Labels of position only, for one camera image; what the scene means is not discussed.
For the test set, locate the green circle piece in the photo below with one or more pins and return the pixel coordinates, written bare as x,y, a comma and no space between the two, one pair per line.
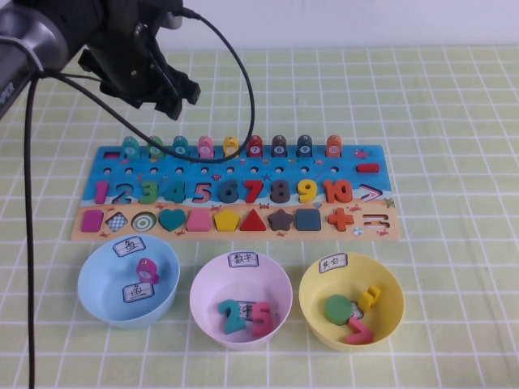
337,310

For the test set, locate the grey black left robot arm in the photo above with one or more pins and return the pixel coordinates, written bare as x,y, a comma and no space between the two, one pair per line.
36,44

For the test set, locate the orange plus sign piece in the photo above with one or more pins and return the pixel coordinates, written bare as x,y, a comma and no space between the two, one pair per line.
340,220

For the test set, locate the magenta number one piece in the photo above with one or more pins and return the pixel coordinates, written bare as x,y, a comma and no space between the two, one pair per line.
102,193

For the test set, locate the yellow number nine piece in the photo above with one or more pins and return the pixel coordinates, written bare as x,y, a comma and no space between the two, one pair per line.
313,192

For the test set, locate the dark blue fish piece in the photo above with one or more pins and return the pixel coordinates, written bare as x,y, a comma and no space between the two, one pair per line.
304,148

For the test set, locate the dark blue square piece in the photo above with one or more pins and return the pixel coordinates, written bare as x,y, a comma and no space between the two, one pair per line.
308,220

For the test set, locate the colourful wooden puzzle board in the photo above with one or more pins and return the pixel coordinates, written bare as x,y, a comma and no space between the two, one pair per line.
243,173

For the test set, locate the pink number five piece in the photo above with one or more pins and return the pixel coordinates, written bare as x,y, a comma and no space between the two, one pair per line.
262,329

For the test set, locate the magenta fish piece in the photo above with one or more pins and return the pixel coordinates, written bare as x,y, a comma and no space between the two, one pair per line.
146,269

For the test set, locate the orange number ten piece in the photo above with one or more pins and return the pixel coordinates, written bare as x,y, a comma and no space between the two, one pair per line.
329,192

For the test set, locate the pink trapezoid piece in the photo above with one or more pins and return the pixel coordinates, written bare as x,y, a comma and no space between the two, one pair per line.
198,223

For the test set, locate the teal heart piece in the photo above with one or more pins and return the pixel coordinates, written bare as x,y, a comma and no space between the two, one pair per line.
172,219

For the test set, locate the teal square peg block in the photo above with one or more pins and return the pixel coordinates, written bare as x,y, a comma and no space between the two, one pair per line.
130,149

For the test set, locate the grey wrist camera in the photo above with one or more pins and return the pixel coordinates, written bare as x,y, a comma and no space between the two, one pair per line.
172,18

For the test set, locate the pink plastic bowl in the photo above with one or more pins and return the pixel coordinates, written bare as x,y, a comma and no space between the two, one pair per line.
211,291

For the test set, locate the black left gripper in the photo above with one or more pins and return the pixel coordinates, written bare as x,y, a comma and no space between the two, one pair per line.
121,61

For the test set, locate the light blue plastic bowl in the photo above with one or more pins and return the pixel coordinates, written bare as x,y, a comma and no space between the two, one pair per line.
101,291

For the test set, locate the yellow fish piece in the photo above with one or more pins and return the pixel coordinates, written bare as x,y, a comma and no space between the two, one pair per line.
229,146

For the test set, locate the green white checked tablecloth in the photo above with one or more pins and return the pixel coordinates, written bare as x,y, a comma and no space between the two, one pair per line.
446,121

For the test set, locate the teal fish piece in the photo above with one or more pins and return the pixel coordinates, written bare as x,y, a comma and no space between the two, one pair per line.
180,146

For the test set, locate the red number seven piece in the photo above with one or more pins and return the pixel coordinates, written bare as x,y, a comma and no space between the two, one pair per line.
255,185

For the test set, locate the red fish piece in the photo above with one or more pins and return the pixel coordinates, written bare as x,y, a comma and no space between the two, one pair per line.
255,148

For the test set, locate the brown fish piece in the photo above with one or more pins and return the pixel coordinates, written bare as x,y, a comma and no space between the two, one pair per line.
279,148

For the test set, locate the pink fish piece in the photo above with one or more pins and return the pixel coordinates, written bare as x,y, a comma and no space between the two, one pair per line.
206,146

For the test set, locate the orange fish piece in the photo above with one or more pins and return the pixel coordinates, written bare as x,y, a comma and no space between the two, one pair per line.
334,146

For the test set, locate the yellow pentagon piece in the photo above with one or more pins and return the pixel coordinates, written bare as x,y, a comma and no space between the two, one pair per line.
227,222

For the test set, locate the red minus sign piece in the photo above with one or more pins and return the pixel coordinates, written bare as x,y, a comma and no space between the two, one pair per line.
367,168

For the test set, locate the yellow plastic bowl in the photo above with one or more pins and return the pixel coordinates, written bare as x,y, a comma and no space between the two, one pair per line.
316,283

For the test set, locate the teal number four piece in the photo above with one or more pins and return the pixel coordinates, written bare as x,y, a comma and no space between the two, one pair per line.
178,194

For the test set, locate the brown star piece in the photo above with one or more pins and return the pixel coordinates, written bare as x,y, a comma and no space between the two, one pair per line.
280,221

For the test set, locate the green number three piece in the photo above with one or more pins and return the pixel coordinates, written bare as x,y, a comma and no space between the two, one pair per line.
153,187

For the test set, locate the green fish piece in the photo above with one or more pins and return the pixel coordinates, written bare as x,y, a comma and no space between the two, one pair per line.
156,142

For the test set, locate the dark blue number six piece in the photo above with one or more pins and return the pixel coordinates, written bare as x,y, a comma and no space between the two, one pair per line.
223,193

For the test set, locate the magenta rectangle piece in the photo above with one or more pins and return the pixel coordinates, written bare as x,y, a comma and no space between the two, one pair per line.
91,221

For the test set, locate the brown number eight piece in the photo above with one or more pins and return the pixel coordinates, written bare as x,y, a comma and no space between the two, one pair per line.
280,191

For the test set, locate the pink greater-than sign piece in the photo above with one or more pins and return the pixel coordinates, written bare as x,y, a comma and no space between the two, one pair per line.
365,329

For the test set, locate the teal number two piece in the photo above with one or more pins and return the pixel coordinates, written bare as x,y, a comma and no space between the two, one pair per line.
231,326

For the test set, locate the yellow equals sign piece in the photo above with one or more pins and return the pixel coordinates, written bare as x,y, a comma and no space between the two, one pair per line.
367,302

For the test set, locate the red triangle piece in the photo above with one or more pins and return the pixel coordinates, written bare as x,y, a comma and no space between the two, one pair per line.
253,224

